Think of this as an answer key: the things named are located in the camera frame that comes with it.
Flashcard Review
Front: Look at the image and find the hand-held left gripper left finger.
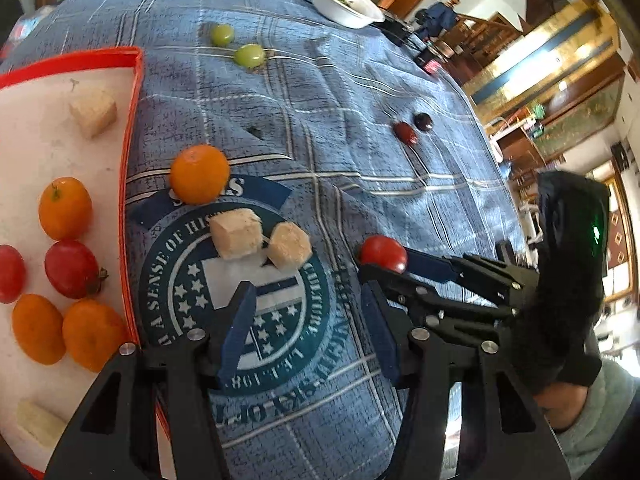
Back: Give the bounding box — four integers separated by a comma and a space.
45, 280, 258, 480

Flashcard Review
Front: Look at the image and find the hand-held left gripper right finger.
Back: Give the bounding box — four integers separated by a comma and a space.
361, 282, 571, 480

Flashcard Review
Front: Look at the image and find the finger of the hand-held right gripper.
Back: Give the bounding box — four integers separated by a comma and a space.
359, 262, 521, 341
405, 249, 538, 291

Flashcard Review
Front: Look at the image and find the red tomato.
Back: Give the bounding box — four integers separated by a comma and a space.
0, 244, 27, 304
44, 240, 108, 300
359, 235, 408, 275

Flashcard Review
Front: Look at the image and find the orange mandarin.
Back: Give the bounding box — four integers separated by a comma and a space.
62, 299, 128, 373
38, 176, 93, 241
170, 144, 231, 205
11, 294, 67, 365

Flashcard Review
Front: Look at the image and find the small sugarcane chunk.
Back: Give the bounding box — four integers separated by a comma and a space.
69, 87, 119, 139

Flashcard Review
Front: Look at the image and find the red rimmed white tray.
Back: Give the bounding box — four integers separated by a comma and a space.
0, 46, 171, 480

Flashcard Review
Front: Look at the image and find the person's right forearm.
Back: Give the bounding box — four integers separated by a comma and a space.
535, 360, 631, 480

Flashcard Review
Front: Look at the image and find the square sugarcane chunk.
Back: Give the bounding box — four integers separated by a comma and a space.
209, 208, 263, 261

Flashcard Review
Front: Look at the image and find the tofu cube right pair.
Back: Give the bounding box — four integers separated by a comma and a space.
267, 221, 313, 271

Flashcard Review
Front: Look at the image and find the red oval grape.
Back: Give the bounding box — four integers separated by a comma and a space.
392, 121, 419, 146

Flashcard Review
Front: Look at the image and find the dark jar with red label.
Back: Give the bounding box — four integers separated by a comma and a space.
417, 47, 446, 76

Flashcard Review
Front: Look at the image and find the black power adapter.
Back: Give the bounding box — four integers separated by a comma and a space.
382, 17, 418, 46

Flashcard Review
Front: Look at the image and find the dark blue jacket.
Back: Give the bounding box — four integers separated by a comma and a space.
415, 2, 458, 41

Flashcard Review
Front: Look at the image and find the white bowl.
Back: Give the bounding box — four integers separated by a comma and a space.
311, 0, 386, 29

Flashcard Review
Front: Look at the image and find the white plastic bag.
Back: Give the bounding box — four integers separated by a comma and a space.
10, 5, 56, 46

